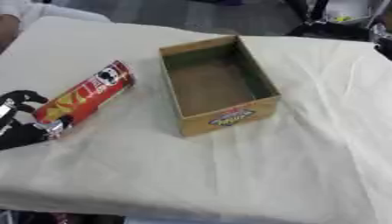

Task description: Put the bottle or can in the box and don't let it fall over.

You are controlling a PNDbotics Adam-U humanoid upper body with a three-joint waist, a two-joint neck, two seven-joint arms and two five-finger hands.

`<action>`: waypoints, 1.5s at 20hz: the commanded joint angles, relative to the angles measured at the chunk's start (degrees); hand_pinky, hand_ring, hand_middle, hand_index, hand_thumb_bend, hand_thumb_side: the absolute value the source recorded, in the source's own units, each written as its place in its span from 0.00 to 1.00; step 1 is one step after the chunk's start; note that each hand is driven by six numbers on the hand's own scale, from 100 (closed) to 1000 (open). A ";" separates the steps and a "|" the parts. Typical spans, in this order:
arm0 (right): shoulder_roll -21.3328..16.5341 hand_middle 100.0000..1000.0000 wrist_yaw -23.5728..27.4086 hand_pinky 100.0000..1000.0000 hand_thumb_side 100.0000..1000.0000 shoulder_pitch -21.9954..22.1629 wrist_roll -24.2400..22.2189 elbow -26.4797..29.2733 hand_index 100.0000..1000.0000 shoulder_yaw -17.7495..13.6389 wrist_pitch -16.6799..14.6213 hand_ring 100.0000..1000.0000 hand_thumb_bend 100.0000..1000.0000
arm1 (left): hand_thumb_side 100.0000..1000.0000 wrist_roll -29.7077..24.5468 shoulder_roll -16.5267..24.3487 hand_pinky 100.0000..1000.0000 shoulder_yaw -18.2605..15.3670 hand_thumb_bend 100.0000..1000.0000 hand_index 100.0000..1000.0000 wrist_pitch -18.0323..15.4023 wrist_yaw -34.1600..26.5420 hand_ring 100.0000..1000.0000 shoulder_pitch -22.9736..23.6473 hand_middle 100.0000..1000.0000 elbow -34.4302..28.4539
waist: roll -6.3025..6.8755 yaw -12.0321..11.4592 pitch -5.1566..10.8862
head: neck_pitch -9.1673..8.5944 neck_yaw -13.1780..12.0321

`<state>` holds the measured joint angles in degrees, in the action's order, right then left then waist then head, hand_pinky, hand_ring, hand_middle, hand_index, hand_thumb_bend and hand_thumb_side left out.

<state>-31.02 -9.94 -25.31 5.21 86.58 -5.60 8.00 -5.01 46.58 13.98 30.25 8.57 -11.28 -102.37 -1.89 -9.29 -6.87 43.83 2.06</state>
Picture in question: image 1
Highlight tan cardboard box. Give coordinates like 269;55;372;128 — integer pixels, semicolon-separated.
157;34;284;137

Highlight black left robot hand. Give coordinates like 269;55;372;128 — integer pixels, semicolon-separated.
0;89;75;151

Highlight black bag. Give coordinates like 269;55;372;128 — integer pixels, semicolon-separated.
284;20;374;42

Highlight red snack can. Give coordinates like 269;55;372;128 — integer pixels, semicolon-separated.
31;59;137;130

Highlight person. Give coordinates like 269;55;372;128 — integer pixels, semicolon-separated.
0;0;114;55

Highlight black tripod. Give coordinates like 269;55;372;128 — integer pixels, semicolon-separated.
284;0;334;25

